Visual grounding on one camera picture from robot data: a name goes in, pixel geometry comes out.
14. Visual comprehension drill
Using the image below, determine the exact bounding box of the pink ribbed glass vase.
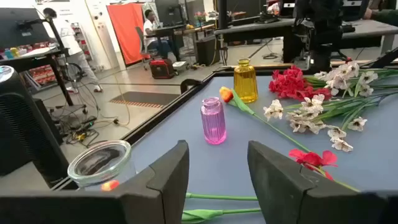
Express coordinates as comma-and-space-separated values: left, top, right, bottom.
200, 96, 228, 146

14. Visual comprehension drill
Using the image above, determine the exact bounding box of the floor cable bundle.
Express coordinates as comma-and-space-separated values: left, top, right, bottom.
46, 104, 133, 147

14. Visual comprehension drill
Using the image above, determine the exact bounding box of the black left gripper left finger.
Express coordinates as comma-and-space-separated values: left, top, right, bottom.
0, 139, 190, 224

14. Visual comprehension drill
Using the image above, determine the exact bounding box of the red tool bag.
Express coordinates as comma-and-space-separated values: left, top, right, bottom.
149, 58, 176, 80

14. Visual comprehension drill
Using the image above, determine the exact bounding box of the office chair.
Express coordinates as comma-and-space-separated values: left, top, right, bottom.
134, 26, 154, 71

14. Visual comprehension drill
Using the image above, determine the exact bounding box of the black desk monitor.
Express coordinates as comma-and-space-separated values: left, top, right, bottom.
154, 0, 185, 27
0, 7, 52, 50

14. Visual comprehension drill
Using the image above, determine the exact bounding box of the grey side desk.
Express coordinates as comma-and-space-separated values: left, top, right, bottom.
214, 17, 398, 63

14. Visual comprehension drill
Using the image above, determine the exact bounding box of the black arched handle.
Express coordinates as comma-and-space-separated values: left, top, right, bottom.
180, 78, 203, 95

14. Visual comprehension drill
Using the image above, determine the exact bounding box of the black desk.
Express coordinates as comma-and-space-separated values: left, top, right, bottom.
0, 46, 75, 107

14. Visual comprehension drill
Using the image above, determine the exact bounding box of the grey mat with striped edge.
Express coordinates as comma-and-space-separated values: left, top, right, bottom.
109, 90, 182, 110

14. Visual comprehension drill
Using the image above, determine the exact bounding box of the person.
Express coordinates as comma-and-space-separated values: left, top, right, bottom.
142, 9, 172, 59
42, 7, 104, 94
363, 6, 398, 27

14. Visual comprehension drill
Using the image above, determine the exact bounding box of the white artificial flower bunch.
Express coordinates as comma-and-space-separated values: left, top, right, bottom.
313, 60, 398, 91
263, 94, 398, 123
323, 70, 398, 98
285, 99, 398, 153

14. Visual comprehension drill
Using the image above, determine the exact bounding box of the wooden desk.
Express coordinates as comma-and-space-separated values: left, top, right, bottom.
144, 23, 218, 63

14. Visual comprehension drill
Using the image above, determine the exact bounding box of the red artificial flower bunch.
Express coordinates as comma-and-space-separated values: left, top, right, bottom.
292, 84, 333, 101
268, 65, 308, 101
288, 148, 361, 193

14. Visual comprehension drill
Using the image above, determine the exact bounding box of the clear glass vase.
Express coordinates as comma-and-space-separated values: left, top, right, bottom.
67, 139, 137, 191

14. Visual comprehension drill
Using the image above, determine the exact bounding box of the yellow ribbed glass vase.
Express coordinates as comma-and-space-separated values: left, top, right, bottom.
233, 58, 259, 104

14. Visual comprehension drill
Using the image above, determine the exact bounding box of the shelf with red goods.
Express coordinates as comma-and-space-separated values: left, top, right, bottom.
23, 63, 62, 94

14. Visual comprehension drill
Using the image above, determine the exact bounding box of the orange partition screen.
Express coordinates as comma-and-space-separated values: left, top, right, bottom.
106, 2, 146, 67

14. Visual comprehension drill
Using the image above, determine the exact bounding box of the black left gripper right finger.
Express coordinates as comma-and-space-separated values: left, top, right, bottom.
247, 140, 398, 224

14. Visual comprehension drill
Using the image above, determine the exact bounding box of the orange artificial tulip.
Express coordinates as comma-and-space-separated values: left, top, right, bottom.
100, 179, 258, 202
181, 207, 262, 224
218, 86, 312, 153

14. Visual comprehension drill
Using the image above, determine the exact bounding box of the black cabinet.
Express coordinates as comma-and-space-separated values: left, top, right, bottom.
195, 36, 221, 67

